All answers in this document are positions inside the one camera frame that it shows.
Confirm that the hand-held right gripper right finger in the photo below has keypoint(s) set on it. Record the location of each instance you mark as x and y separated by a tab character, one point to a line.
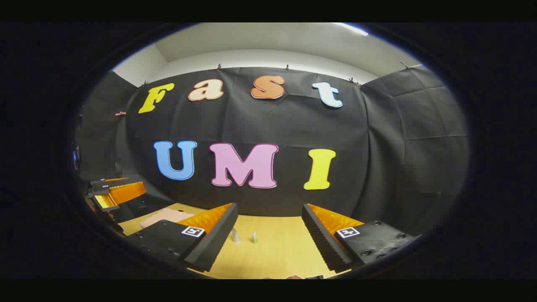
321	239

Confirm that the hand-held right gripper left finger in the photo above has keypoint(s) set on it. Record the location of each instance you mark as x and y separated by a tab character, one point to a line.
216	237

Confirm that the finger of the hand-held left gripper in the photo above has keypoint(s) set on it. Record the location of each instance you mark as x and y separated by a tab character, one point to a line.
126	192
105	183

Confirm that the black backdrop cloth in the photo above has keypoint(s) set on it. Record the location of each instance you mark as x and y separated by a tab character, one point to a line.
293	126

